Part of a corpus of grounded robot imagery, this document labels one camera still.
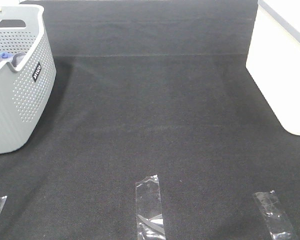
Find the grey terry towel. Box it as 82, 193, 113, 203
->
0, 52, 26, 68

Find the blue towel in basket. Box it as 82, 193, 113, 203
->
0, 52, 13, 59

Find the black table cloth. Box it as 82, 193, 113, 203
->
0, 0, 300, 240

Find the clear tape strip middle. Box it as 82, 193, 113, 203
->
135, 175, 166, 240

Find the grey perforated laundry basket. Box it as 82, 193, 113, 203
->
0, 4, 56, 154

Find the cream plastic storage box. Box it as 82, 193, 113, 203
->
246, 0, 300, 136

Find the clear tape strip right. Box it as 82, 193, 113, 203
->
253, 190, 299, 240

